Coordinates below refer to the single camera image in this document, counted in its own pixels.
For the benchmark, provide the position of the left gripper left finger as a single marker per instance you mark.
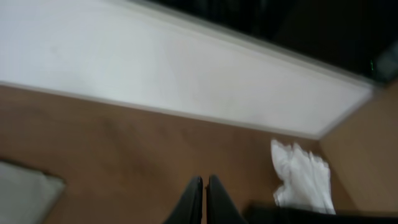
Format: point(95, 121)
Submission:
point(188, 209)

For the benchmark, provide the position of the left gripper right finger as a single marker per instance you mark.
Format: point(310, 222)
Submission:
point(220, 208)

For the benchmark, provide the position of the black t-shirt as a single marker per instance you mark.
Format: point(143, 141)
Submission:
point(281, 215)

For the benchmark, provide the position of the folded olive grey garment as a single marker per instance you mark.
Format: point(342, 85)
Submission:
point(27, 195)

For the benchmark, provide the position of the crumpled white shirt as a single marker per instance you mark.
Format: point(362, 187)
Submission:
point(305, 176)

